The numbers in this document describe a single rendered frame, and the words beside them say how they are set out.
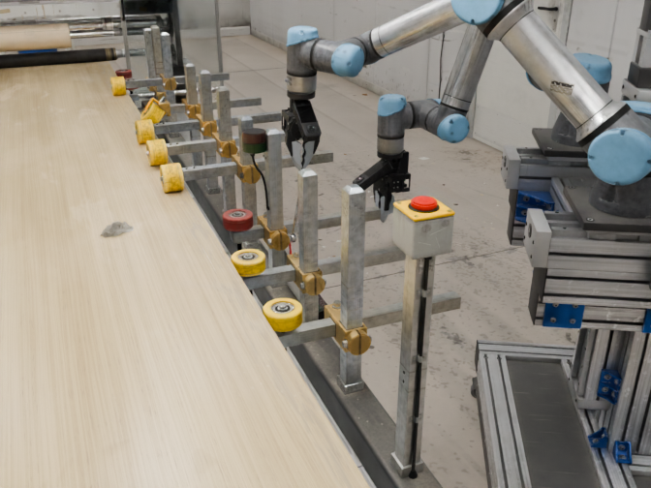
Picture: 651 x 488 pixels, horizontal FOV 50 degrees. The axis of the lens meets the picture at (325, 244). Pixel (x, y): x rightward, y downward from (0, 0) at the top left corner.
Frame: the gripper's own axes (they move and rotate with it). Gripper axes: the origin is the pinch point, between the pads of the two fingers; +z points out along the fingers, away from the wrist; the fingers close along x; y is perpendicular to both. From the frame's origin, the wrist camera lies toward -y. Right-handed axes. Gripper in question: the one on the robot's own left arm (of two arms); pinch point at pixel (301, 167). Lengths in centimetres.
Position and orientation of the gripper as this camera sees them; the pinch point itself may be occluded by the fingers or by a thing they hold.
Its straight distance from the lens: 183.1
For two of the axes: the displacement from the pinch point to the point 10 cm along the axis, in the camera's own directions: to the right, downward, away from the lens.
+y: -3.6, -4.6, 8.1
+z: -0.4, 8.8, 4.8
